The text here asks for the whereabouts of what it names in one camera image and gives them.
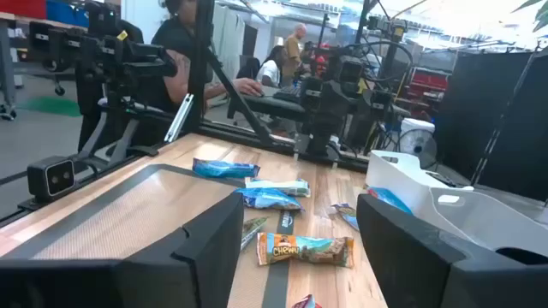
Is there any red storage bin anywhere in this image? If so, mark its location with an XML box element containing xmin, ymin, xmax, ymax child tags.
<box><xmin>0</xmin><ymin>0</ymin><xmax>48</xmax><ymax>21</ymax></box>

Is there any black keyboard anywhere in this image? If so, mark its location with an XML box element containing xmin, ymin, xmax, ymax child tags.
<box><xmin>272</xmin><ymin>86</ymin><xmax>304</xmax><ymax>104</ymax></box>

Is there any blue storage bin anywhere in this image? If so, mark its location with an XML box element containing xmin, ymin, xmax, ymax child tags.
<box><xmin>45</xmin><ymin>0</ymin><xmax>91</xmax><ymax>28</ymax></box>

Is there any green leafy potted tree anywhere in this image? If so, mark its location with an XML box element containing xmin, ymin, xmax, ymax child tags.
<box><xmin>511</xmin><ymin>0</ymin><xmax>548</xmax><ymax>33</ymax></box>

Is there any black curved desk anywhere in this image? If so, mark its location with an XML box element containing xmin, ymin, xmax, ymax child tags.
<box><xmin>226</xmin><ymin>92</ymin><xmax>310</xmax><ymax>123</ymax></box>

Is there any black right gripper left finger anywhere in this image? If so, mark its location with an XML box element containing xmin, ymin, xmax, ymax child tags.
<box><xmin>0</xmin><ymin>192</ymin><xmax>245</xmax><ymax>308</ymax></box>

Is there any red granola bar wrapper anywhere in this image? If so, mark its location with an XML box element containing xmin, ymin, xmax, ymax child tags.
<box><xmin>291</xmin><ymin>293</ymin><xmax>323</xmax><ymax>308</ymax></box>

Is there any white bin with curved rim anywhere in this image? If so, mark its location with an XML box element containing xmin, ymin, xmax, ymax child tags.
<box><xmin>413</xmin><ymin>187</ymin><xmax>548</xmax><ymax>260</ymax></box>

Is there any Cheetos chip bag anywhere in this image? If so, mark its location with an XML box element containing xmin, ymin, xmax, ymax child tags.
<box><xmin>255</xmin><ymin>232</ymin><xmax>356</xmax><ymax>270</ymax></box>

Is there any person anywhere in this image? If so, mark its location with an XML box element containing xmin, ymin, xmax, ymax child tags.
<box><xmin>145</xmin><ymin>0</ymin><xmax>265</xmax><ymax>116</ymax></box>
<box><xmin>255</xmin><ymin>44</ymin><xmax>289</xmax><ymax>89</ymax></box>
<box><xmin>282</xmin><ymin>22</ymin><xmax>309</xmax><ymax>87</ymax></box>

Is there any blue granola bar wrapper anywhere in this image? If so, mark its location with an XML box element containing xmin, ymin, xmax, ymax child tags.
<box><xmin>235</xmin><ymin>187</ymin><xmax>306</xmax><ymax>212</ymax></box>
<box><xmin>192</xmin><ymin>157</ymin><xmax>261</xmax><ymax>180</ymax></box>
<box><xmin>366</xmin><ymin>186</ymin><xmax>414</xmax><ymax>216</ymax></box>

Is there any green granola bar wrapper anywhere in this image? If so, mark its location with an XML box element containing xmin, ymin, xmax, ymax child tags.
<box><xmin>240</xmin><ymin>216</ymin><xmax>269</xmax><ymax>252</ymax></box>

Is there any white teal granola bar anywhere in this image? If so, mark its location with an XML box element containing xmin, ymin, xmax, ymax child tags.
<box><xmin>244</xmin><ymin>177</ymin><xmax>312</xmax><ymax>198</ymax></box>

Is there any black table-level camera box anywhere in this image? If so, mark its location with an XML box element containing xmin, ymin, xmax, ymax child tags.
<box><xmin>26</xmin><ymin>155</ymin><xmax>79</xmax><ymax>203</ymax></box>

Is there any red tool cabinet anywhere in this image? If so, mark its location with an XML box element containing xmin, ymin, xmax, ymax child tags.
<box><xmin>408</xmin><ymin>67</ymin><xmax>450</xmax><ymax>117</ymax></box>

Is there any blue white red granola bar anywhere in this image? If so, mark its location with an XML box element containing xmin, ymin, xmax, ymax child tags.
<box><xmin>331</xmin><ymin>202</ymin><xmax>360</xmax><ymax>233</ymax></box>

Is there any silver aluminium bracket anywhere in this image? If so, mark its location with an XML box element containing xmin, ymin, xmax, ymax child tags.
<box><xmin>164</xmin><ymin>93</ymin><xmax>195</xmax><ymax>144</ymax></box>

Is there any large white plastic bin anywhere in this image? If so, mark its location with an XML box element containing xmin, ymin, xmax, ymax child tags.
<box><xmin>365</xmin><ymin>149</ymin><xmax>475</xmax><ymax>215</ymax></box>

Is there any black partition panel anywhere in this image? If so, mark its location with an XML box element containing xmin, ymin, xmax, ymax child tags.
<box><xmin>432</xmin><ymin>50</ymin><xmax>548</xmax><ymax>203</ymax></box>

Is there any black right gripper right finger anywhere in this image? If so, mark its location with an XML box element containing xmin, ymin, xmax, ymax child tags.
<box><xmin>355</xmin><ymin>192</ymin><xmax>548</xmax><ymax>308</ymax></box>

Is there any white floor fan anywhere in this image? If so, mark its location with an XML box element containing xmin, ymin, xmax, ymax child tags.
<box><xmin>397</xmin><ymin>127</ymin><xmax>438</xmax><ymax>170</ymax></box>

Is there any black rig frame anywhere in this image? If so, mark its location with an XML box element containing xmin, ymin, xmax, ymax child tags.
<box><xmin>0</xmin><ymin>0</ymin><xmax>370</xmax><ymax>226</ymax></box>

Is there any grey rolling workbench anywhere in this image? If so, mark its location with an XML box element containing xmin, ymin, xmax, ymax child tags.
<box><xmin>0</xmin><ymin>11</ymin><xmax>83</xmax><ymax>121</ymax></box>

